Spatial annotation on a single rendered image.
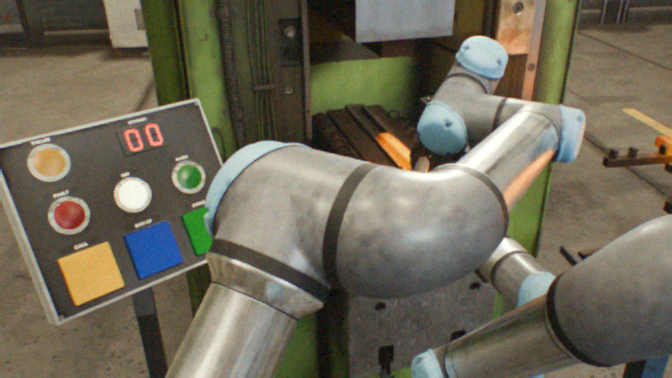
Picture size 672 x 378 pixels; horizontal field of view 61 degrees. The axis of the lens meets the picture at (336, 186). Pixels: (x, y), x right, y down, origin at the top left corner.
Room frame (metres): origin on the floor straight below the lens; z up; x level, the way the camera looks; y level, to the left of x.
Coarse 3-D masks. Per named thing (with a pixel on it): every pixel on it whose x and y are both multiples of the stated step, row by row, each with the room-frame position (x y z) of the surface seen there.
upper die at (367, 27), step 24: (312, 0) 1.43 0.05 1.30; (336, 0) 1.21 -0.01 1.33; (360, 0) 1.08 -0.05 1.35; (384, 0) 1.10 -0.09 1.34; (408, 0) 1.11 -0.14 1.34; (432, 0) 1.12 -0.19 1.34; (336, 24) 1.21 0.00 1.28; (360, 24) 1.08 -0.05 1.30; (384, 24) 1.10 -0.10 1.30; (408, 24) 1.11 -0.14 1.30; (432, 24) 1.12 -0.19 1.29
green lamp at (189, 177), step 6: (180, 168) 0.88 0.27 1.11; (186, 168) 0.89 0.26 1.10; (192, 168) 0.89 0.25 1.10; (198, 168) 0.90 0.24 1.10; (180, 174) 0.88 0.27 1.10; (186, 174) 0.88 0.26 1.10; (192, 174) 0.89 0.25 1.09; (198, 174) 0.89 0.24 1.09; (180, 180) 0.87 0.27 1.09; (186, 180) 0.88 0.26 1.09; (192, 180) 0.88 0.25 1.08; (198, 180) 0.89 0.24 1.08; (186, 186) 0.87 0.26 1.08; (192, 186) 0.88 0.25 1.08; (198, 186) 0.88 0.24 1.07
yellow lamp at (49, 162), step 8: (40, 152) 0.79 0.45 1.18; (48, 152) 0.80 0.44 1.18; (56, 152) 0.80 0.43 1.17; (40, 160) 0.78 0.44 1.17; (48, 160) 0.79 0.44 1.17; (56, 160) 0.79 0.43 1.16; (64, 160) 0.80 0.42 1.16; (40, 168) 0.78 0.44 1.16; (48, 168) 0.78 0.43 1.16; (56, 168) 0.79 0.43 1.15; (48, 176) 0.78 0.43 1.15
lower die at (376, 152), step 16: (336, 112) 1.48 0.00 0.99; (352, 112) 1.45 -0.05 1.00; (384, 112) 1.47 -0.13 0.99; (320, 128) 1.39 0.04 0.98; (336, 128) 1.39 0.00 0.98; (352, 128) 1.36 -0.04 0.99; (368, 128) 1.33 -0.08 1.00; (384, 128) 1.33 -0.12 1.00; (336, 144) 1.28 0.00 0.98; (352, 144) 1.26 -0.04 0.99; (368, 144) 1.25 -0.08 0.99; (384, 144) 1.23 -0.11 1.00; (368, 160) 1.16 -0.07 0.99; (384, 160) 1.16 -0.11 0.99
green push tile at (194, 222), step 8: (200, 208) 0.86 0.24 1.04; (184, 216) 0.84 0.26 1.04; (192, 216) 0.84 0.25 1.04; (200, 216) 0.85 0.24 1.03; (184, 224) 0.83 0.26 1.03; (192, 224) 0.83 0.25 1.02; (200, 224) 0.84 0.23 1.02; (192, 232) 0.83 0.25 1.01; (200, 232) 0.83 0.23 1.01; (192, 240) 0.82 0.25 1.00; (200, 240) 0.82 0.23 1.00; (208, 240) 0.83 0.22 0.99; (192, 248) 0.82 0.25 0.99; (200, 248) 0.82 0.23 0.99; (208, 248) 0.82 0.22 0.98
